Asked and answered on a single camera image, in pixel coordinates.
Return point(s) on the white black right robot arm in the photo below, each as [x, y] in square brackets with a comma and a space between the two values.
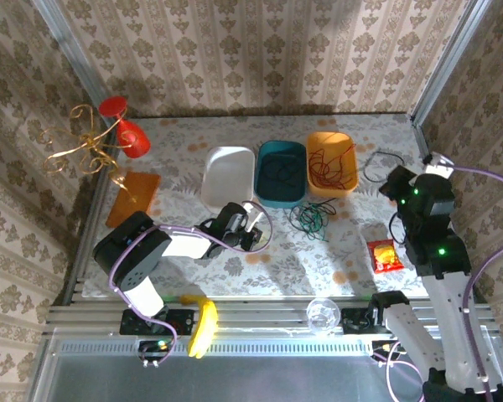
[452, 314]

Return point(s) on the orange plastic bin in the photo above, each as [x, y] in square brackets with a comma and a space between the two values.
[331, 140]

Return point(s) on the teal plastic bin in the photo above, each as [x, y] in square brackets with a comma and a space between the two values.
[281, 197]

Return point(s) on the red snack packet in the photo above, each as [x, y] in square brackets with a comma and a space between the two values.
[385, 257]

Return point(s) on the aluminium frame rail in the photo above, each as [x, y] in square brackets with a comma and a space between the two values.
[255, 314]

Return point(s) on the white plastic bin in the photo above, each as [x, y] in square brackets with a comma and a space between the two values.
[226, 176]

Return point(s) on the aluminium frame post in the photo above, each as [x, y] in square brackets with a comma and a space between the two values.
[444, 63]
[76, 58]

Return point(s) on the grey metal tray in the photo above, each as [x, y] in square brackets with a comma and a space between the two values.
[255, 377]

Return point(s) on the clear plastic cup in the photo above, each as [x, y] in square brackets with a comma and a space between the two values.
[323, 316]

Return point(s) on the yellow banana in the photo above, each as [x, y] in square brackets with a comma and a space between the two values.
[205, 322]

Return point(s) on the orange wooden block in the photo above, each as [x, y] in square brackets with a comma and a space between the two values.
[144, 188]

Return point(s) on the red plastic goblet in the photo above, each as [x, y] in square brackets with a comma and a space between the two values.
[132, 140]

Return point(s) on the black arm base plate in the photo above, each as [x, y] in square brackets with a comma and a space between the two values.
[180, 322]
[354, 322]

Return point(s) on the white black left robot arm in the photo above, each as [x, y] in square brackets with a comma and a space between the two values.
[180, 247]

